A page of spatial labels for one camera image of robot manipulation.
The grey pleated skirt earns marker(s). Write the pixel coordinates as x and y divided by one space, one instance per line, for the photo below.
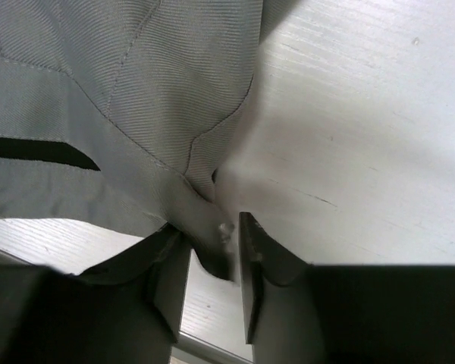
118 113

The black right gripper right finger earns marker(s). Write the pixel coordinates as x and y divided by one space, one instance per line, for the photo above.
296 312

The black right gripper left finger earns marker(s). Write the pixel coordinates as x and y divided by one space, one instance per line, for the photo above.
126 309

